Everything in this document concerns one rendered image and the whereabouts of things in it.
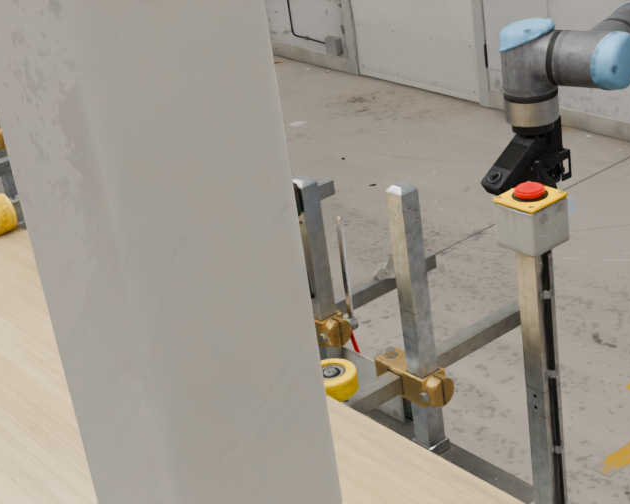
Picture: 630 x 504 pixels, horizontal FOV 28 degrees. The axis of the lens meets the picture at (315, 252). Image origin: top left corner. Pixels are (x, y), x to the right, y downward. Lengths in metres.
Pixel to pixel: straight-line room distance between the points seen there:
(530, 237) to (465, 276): 2.51
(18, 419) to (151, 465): 1.71
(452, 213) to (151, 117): 4.36
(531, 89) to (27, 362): 0.95
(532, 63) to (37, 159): 1.82
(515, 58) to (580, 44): 0.11
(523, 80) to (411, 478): 0.73
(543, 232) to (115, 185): 1.41
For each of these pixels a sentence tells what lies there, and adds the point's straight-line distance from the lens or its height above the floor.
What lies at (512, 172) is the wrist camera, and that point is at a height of 1.08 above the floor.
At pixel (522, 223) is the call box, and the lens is 1.64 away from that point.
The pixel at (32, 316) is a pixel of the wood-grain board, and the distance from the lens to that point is 2.31.
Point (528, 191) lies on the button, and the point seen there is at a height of 1.23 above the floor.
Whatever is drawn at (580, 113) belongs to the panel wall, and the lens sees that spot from 5.26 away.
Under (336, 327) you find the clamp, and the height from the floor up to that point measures 0.86.
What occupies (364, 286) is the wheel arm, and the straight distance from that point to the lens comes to 2.27.
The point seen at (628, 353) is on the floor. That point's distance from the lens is 3.68.
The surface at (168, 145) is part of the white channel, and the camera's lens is 0.26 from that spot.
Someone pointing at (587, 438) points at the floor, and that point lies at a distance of 3.33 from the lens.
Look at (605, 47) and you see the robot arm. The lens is 2.03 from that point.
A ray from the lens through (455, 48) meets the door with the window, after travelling 5.69.
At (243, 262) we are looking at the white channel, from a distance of 0.28.
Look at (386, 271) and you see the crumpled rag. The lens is 2.29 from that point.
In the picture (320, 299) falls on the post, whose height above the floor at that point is 0.91.
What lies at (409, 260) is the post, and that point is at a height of 1.06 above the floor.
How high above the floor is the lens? 1.89
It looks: 25 degrees down
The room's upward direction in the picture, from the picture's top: 9 degrees counter-clockwise
